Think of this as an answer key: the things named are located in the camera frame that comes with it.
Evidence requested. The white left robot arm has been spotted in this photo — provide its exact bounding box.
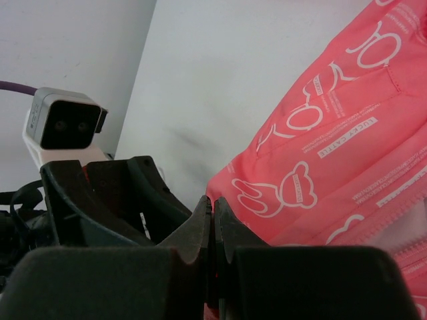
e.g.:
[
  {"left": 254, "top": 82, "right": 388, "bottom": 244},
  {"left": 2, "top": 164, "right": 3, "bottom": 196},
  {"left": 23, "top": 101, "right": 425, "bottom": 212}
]
[{"left": 1, "top": 156, "right": 191, "bottom": 283}]

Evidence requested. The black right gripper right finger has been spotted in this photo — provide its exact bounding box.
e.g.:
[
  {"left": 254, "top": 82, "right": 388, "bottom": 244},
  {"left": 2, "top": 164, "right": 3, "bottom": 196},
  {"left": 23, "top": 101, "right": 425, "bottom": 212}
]
[{"left": 213, "top": 198, "right": 426, "bottom": 319}]

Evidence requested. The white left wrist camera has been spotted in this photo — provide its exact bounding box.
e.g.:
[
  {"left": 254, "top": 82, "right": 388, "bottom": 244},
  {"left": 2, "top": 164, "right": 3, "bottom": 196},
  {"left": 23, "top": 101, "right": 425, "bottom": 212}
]
[{"left": 22, "top": 87, "right": 108, "bottom": 169}]

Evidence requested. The pink hooded jacket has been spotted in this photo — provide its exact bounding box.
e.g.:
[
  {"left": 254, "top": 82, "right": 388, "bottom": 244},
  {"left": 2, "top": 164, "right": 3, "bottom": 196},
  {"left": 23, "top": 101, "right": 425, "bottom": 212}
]
[{"left": 206, "top": 1, "right": 426, "bottom": 318}]

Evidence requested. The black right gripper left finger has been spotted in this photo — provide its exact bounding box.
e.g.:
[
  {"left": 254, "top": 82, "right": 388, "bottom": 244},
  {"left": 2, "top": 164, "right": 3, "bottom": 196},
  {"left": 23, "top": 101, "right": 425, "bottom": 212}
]
[{"left": 1, "top": 196, "right": 211, "bottom": 319}]

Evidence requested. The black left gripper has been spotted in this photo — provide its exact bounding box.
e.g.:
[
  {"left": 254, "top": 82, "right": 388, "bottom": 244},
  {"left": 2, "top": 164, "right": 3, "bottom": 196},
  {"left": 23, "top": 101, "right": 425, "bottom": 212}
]
[{"left": 40, "top": 156, "right": 191, "bottom": 247}]

